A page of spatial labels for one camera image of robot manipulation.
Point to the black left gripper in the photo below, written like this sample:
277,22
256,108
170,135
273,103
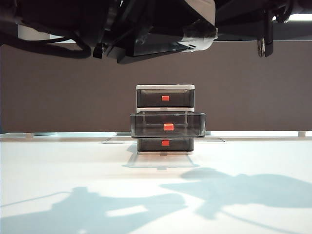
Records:
136,19

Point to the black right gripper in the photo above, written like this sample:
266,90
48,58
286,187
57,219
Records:
268,34

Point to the white earphone charging case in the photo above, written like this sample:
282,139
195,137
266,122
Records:
206,12

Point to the clear plastic container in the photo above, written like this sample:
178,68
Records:
146,126

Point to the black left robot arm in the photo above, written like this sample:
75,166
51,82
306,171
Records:
48,12

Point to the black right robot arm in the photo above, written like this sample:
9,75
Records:
243,11

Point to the long ceiling light strip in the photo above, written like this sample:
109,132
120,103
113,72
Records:
302,16

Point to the brown desk partition panel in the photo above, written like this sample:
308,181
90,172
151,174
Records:
243,97

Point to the white partition foot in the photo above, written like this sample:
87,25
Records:
302,133
29,135

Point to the bluish object behind partition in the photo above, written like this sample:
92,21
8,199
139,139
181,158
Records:
44,134

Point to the white plastic drawer cabinet frame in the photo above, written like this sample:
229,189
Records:
165,86

